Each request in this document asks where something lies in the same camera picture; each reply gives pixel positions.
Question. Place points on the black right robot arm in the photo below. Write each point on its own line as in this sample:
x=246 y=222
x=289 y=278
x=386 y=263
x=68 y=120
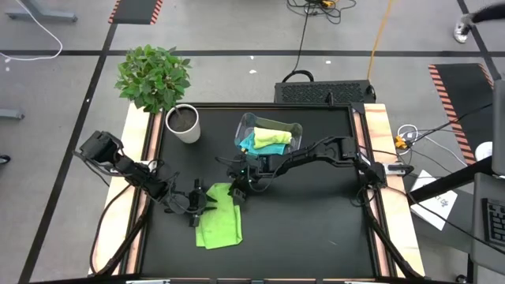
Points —
x=323 y=152

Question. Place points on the grey desk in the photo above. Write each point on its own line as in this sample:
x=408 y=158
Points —
x=475 y=221

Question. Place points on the black hazard-striped floor mat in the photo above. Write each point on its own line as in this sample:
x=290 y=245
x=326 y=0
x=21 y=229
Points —
x=461 y=98
x=134 y=10

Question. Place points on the white plant pot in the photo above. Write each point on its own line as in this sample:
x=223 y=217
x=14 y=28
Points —
x=185 y=134

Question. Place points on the grey metal furniture foot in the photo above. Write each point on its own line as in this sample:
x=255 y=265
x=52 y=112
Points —
x=12 y=114

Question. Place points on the person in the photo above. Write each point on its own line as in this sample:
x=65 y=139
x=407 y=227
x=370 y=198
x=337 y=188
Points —
x=489 y=13

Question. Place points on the grey metal mount plate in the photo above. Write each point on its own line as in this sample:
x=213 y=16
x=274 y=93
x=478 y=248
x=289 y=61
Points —
x=147 y=162

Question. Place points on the grey metal furniture leg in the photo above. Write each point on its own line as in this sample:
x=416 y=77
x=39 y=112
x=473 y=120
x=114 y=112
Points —
x=39 y=16

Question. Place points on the white paper sheet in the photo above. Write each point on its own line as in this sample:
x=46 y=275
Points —
x=434 y=205

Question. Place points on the black keyboard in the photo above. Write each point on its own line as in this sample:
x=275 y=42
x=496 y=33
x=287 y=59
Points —
x=495 y=221

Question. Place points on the black computer case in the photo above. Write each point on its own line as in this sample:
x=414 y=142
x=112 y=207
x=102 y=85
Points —
x=323 y=92

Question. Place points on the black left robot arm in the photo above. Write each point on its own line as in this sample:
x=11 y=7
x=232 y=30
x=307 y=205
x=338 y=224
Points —
x=130 y=169

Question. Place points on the black desk bar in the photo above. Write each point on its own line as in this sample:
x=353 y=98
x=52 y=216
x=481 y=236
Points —
x=450 y=179

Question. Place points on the grey monitor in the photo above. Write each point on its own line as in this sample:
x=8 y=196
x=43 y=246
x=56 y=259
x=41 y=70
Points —
x=499 y=126

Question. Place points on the yellow-green microfiber towel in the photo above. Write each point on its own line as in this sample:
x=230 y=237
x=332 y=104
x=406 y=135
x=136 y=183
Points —
x=272 y=137

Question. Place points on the clear plastic bin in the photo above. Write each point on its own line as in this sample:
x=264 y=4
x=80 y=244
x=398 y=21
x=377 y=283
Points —
x=246 y=122

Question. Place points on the wooden table side board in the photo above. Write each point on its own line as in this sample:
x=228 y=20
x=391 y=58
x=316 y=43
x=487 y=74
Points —
x=378 y=126
x=130 y=126

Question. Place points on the blue microfiber towel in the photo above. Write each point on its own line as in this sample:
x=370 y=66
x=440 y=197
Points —
x=268 y=150

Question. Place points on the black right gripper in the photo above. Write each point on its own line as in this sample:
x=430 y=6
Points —
x=252 y=167

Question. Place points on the white round cup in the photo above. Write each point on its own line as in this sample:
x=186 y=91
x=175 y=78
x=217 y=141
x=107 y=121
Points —
x=484 y=150

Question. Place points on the green leafy plant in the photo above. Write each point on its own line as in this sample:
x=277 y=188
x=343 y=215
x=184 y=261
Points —
x=152 y=77

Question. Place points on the black furniture caster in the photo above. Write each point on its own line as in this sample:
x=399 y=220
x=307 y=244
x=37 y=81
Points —
x=4 y=159

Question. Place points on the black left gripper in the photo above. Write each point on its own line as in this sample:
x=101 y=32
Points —
x=195 y=203

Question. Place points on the green microfiber towel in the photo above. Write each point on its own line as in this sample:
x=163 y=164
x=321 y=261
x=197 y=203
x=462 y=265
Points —
x=221 y=221

